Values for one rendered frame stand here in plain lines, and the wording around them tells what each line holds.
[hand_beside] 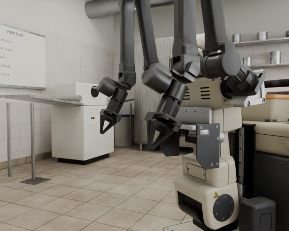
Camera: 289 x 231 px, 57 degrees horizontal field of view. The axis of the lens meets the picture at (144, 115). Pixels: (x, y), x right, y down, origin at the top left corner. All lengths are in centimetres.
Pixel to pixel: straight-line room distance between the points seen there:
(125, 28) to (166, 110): 55
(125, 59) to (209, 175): 58
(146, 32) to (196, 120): 45
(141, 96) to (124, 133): 106
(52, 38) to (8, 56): 93
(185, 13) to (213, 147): 46
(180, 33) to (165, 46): 408
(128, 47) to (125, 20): 11
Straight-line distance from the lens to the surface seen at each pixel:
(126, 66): 114
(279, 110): 126
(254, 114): 128
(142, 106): 489
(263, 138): 119
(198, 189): 106
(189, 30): 79
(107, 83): 111
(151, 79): 70
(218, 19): 87
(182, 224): 147
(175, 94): 74
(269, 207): 113
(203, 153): 95
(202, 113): 101
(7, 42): 424
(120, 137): 560
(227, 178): 108
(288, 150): 113
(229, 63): 83
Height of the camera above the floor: 89
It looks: 3 degrees down
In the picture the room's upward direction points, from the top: straight up
